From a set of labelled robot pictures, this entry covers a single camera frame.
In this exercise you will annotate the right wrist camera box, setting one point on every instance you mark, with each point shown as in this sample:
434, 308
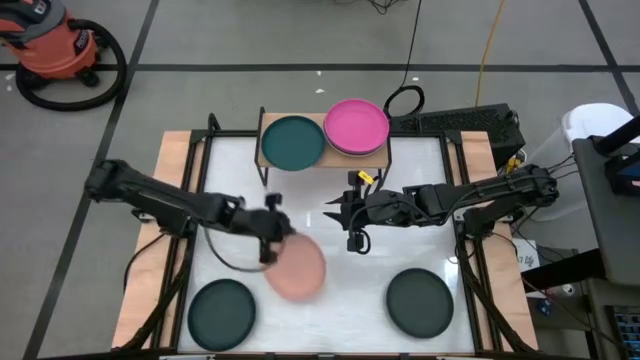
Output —
355, 242

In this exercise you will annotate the wooden shelf black frame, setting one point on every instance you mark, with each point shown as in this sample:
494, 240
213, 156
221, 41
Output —
360, 161

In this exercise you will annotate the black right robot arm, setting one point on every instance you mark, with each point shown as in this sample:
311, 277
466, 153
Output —
500, 192

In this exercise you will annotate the teal plate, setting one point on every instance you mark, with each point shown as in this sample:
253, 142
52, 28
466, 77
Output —
293, 143

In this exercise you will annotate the black device on cart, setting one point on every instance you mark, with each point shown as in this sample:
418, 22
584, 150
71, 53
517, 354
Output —
622, 165

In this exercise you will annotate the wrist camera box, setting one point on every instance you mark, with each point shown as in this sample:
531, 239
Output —
273, 201
355, 242

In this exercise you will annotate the dark green plate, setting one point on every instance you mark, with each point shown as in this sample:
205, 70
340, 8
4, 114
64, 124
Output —
420, 303
221, 315

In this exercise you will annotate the keyboard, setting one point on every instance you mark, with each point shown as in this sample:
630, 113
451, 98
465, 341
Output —
627, 330

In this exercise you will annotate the white paper sheet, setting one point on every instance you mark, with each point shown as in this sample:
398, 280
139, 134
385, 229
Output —
529, 255

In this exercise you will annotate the peach pink plate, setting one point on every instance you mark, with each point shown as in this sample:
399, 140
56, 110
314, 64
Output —
300, 270

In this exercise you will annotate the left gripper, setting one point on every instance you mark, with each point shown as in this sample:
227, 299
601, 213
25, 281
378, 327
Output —
260, 225

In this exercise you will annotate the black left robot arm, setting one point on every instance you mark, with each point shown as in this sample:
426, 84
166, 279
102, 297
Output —
150, 200

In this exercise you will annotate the lavender plate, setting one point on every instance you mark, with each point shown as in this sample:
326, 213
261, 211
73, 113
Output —
357, 154

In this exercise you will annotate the magenta plate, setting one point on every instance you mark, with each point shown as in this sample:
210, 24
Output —
356, 125

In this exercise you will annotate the grey cart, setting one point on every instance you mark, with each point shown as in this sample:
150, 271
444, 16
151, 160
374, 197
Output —
610, 225

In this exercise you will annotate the orange shop vacuum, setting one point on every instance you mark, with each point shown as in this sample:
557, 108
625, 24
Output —
45, 40
117, 65

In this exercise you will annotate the plywood table board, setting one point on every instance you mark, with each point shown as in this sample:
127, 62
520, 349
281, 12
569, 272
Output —
172, 150

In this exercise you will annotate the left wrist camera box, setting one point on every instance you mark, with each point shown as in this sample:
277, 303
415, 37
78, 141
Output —
273, 201

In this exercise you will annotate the white bin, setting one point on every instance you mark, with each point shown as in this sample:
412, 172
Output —
590, 125

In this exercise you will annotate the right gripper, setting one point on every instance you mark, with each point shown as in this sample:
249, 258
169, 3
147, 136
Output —
385, 210

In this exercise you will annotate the small blue circuit board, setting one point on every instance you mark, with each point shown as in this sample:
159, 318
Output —
544, 306

